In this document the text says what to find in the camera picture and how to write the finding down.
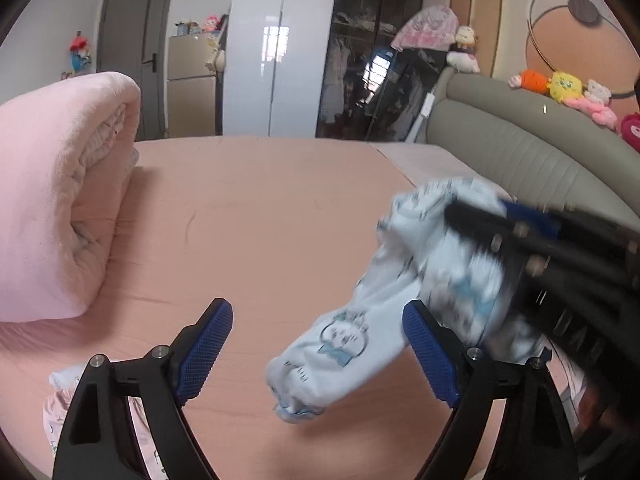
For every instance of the grey-green padded headboard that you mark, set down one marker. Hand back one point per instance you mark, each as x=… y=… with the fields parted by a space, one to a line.
x=537 y=150

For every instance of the rolled pink quilt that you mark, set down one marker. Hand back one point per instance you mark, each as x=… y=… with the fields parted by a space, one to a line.
x=67 y=156

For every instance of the grey room door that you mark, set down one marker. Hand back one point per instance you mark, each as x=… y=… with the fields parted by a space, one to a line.
x=132 y=41

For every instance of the orange carrot plush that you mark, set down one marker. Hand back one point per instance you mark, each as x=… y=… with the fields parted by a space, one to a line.
x=530 y=80

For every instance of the yellow SpongeBob plush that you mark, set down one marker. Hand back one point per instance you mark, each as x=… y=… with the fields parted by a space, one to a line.
x=562 y=86

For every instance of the light blue cartoon pajama garment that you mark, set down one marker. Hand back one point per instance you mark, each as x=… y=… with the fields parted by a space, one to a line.
x=419 y=256

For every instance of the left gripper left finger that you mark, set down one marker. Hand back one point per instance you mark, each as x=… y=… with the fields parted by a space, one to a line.
x=98 y=439

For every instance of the beige cabinet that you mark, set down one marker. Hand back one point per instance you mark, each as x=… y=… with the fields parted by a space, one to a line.
x=192 y=86

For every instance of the pink clothes pile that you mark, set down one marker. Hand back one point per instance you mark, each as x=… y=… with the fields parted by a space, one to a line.
x=56 y=406

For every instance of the dark glass wardrobe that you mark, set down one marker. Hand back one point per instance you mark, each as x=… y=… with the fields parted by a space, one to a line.
x=370 y=91

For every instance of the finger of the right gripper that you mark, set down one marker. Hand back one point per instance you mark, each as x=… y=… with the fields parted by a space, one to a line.
x=500 y=236
x=541 y=221

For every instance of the white glossy wardrobe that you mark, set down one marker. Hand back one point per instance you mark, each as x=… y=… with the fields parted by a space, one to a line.
x=276 y=53

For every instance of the red strawberry bear plush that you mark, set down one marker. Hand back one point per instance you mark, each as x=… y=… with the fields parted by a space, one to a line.
x=630 y=130

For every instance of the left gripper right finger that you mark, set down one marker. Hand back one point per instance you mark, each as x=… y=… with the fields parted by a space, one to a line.
x=534 y=439

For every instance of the pink white bunny plush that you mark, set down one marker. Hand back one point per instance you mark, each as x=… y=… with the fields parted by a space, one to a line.
x=594 y=104

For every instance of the far pink-grey pillow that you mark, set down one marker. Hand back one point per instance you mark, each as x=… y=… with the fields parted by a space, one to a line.
x=420 y=163

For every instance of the pink bed sheet mattress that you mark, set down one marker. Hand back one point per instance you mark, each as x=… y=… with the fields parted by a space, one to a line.
x=281 y=228

